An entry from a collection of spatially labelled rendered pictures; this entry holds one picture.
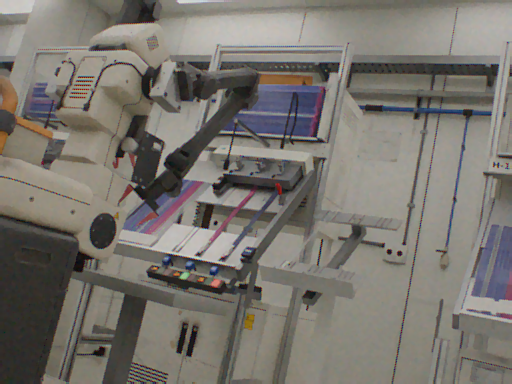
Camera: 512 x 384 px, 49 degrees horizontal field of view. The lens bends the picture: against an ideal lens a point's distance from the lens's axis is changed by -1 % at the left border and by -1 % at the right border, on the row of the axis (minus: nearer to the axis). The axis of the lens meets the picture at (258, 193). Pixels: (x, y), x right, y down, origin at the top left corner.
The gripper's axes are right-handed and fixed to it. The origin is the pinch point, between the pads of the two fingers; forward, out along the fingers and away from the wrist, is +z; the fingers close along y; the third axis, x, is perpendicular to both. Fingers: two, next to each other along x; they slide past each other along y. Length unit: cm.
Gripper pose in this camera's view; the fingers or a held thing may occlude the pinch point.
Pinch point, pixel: (128, 213)
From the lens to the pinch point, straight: 193.7
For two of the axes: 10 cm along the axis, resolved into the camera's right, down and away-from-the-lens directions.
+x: 3.0, 0.2, -9.5
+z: -7.1, 6.7, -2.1
